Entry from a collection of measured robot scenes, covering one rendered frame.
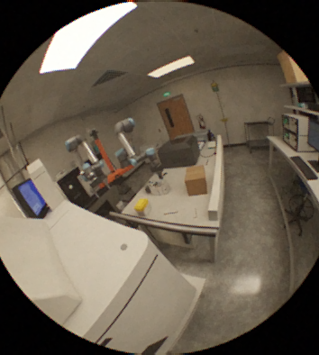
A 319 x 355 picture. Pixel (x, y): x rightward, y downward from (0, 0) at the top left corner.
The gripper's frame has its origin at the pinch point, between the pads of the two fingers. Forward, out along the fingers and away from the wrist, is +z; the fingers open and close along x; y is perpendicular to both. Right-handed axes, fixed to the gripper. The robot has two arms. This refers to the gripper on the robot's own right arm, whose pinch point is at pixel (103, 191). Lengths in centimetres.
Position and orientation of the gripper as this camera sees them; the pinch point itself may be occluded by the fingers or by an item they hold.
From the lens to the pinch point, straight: 113.5
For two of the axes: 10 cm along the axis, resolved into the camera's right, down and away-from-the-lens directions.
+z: 6.0, 7.9, 1.0
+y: -2.7, 0.8, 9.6
